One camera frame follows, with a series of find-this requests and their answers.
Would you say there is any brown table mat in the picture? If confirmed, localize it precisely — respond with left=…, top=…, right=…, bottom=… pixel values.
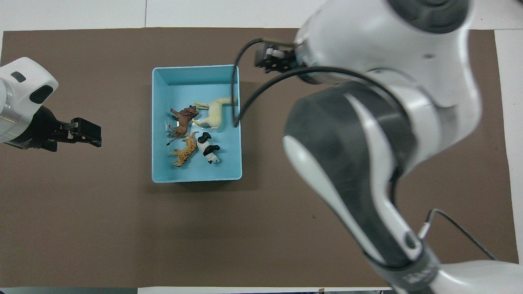
left=0, top=27, right=512, bottom=289

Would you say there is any black and white panda toy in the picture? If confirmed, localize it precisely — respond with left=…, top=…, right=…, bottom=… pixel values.
left=197, top=131, right=221, bottom=165

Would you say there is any light blue storage box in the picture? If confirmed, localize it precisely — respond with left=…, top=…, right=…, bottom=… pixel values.
left=151, top=64, right=243, bottom=184

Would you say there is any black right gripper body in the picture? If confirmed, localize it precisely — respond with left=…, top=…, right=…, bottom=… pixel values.
left=282, top=42, right=306, bottom=74

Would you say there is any orange tiger toy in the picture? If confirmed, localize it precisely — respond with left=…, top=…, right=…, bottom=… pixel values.
left=169, top=131, right=200, bottom=167

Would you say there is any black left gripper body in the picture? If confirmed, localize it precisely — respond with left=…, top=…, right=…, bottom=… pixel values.
left=3, top=105, right=79, bottom=153

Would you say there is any cream horse toy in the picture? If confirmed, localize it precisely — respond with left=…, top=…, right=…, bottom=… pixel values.
left=192, top=96, right=239, bottom=130

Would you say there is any brown lion toy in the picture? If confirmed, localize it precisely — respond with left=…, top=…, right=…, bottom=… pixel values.
left=166, top=105, right=200, bottom=147

